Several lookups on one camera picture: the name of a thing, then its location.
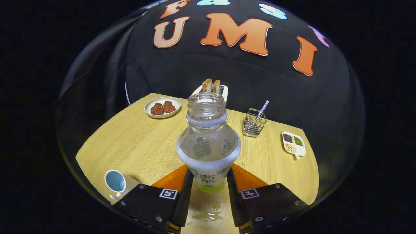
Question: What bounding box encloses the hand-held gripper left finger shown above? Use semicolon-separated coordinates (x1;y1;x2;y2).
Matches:
112;165;195;234

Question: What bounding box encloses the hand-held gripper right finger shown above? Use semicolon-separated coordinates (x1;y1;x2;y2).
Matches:
226;164;309;234

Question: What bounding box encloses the clear plastic juice bottle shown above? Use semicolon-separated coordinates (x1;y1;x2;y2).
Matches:
176;92;241;194

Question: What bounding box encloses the white cup with blue inside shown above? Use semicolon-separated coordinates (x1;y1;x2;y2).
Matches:
104;169;141;202

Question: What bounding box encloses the wooden table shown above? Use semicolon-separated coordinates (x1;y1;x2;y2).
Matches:
75;93;320;234

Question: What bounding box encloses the white divided dish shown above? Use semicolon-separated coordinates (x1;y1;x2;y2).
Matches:
282;131;306;160

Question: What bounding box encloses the white round plate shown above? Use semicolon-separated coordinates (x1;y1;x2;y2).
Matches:
144;97;182;119

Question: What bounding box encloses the white striped straw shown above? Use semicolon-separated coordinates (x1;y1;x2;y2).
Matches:
253;100;270;123

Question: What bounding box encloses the white toaster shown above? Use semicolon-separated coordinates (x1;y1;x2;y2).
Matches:
191;84;228;105

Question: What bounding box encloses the metal wire basket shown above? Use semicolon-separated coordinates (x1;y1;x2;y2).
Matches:
243;108;267;138

